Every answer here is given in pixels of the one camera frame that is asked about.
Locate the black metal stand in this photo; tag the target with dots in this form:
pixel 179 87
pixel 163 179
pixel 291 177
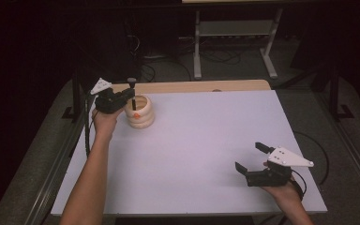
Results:
pixel 335 93
pixel 75 97

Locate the white metal stand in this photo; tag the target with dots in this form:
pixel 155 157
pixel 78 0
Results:
pixel 236 28

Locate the person's right hand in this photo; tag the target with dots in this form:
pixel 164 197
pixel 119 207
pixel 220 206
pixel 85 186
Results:
pixel 282 193

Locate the cream ribbed brush holder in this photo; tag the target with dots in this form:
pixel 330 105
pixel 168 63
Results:
pixel 140 117

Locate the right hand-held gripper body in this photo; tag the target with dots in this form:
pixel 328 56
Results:
pixel 270 176

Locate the black makeup brush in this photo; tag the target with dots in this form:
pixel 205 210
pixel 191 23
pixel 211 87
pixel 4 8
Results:
pixel 133 93

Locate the person's left hand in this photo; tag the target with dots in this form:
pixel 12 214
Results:
pixel 104 123

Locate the metal floor rail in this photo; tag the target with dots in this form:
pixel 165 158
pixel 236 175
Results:
pixel 353 150
pixel 53 168

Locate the white table board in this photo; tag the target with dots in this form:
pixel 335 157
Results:
pixel 206 140

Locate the wooden table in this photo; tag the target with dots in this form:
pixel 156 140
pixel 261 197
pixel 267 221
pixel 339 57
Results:
pixel 184 86

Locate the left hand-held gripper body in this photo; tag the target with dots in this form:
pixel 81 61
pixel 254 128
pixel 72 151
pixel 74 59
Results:
pixel 109 101

